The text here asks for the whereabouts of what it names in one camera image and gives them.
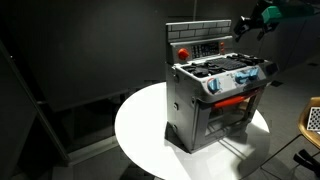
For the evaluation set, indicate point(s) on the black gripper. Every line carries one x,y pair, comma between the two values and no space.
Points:
256,20

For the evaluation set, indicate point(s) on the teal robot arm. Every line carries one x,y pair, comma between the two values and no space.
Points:
268,14

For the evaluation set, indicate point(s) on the blue stove knob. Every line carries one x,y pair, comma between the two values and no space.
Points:
253,73
213,85
241,78

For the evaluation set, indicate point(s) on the left blue stove knob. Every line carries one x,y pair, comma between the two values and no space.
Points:
213,85

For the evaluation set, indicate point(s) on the grey toy stove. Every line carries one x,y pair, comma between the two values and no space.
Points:
190,111

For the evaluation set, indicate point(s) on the large red round knob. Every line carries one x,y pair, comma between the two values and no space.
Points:
183,53

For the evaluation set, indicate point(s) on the wooden chair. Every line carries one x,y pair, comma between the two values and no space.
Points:
312,137

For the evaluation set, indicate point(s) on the checkerboard calibration card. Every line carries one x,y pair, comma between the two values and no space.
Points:
313,123

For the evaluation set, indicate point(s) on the round white table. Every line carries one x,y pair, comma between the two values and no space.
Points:
140,131

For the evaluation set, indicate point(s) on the red oven door handle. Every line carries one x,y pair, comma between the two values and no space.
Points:
230,101

